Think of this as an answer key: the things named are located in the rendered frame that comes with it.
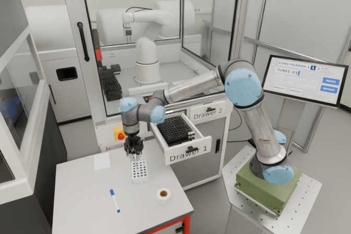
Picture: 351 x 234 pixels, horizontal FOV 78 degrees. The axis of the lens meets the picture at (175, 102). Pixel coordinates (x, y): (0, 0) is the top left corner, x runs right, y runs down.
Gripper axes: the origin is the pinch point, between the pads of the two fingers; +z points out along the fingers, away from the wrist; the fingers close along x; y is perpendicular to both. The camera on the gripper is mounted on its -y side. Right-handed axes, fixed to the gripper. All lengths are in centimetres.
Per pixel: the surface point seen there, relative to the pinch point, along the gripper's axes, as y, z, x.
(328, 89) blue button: -26, -13, 136
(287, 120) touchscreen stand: -41, 22, 124
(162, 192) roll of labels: 13.0, 13.5, 11.7
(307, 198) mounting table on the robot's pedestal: 30, 16, 83
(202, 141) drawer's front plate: -6.0, 0.2, 38.3
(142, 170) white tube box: -2.8, 12.2, 2.8
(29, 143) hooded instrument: -19, -3, -55
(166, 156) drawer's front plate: -1.7, 3.9, 16.6
